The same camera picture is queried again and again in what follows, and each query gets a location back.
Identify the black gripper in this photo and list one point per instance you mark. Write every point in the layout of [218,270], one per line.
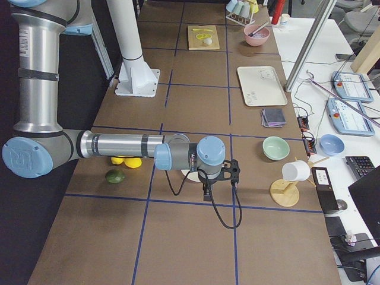
[206,182]

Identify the cream round plate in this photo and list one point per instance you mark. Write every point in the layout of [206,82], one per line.
[192,176]

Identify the white steamed bun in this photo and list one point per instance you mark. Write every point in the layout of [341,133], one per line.
[207,41]

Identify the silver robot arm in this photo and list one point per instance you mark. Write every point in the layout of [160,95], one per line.
[40,144]

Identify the cream bear tray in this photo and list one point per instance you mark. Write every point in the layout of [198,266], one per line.
[261,86]

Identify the wooden mug tree stand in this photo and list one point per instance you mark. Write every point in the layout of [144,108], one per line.
[285,193]

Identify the yellow lemon near lime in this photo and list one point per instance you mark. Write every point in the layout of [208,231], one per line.
[133,162]

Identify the green bowl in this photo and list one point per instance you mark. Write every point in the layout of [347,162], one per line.
[275,148]

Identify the green lime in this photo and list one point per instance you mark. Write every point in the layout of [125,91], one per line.
[115,176]

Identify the white mug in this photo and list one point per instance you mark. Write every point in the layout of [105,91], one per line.
[298,170]

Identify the yellow lemon far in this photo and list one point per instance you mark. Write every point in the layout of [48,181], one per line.
[117,160]

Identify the grey folded cloth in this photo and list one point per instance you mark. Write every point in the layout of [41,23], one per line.
[272,118]

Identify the black power strip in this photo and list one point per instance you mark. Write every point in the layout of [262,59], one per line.
[308,138]

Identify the black phone stand box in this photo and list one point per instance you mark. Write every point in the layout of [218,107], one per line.
[324,190]

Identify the blue bowl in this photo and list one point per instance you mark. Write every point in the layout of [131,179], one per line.
[331,145]

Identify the black computer mouse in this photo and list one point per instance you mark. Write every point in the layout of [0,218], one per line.
[342,205]

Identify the bamboo cutting board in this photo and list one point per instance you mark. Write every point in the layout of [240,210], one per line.
[197,44]

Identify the black keyboard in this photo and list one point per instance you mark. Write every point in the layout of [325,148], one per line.
[359,165]

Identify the lemon slice top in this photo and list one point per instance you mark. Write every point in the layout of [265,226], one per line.
[202,36]

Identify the teach pendant near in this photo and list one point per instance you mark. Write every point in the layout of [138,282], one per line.
[347,121]

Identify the teach pendant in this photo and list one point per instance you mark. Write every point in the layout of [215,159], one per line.
[347,121]
[349,85]

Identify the pink bowl with ice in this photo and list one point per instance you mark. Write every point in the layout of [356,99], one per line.
[258,38]

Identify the yellow plastic knife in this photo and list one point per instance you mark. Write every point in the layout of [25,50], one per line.
[202,29]

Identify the teach pendant far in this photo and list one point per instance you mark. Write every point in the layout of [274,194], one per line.
[349,85]

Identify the cup rack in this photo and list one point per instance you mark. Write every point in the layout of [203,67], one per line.
[241,12]

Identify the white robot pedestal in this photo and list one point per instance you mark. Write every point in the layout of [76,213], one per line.
[136,78]

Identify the aluminium frame post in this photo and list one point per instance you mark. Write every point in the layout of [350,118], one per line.
[322,16]

